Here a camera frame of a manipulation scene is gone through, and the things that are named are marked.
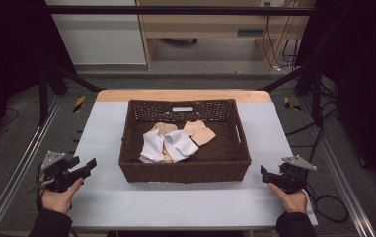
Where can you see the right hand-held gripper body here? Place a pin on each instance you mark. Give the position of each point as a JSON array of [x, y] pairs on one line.
[[292, 174]]

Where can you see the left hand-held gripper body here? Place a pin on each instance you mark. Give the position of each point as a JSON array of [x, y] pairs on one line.
[[57, 171]]

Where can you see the person's right hand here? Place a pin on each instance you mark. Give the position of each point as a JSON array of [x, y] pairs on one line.
[[292, 200]]

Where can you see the person's left hand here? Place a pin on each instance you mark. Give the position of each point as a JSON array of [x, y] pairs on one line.
[[59, 199]]

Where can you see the white table mat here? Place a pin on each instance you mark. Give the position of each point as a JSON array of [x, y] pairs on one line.
[[100, 197]]

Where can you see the brown wicker basket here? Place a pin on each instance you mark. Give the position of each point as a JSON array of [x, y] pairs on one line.
[[223, 158]]

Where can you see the yellow black tape marker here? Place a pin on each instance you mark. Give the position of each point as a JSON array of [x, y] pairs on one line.
[[79, 103], [290, 103]]

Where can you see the white sock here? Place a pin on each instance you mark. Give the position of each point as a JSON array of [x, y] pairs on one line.
[[152, 146], [180, 144]]

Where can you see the beige sock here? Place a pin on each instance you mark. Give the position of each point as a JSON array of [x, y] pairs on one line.
[[164, 127], [202, 131]]

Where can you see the black metal stand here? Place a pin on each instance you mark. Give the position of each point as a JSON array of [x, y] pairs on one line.
[[63, 77], [307, 79]]

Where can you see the black curtain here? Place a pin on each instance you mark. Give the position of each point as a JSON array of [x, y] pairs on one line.
[[363, 82], [8, 59]]

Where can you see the white cabinet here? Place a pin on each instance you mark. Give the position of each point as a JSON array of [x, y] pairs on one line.
[[100, 42]]

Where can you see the aluminium rail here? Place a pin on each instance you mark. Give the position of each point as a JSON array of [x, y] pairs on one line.
[[340, 177], [21, 158]]

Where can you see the black horizontal frame bar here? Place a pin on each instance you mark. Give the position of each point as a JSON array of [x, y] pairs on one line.
[[175, 10]]

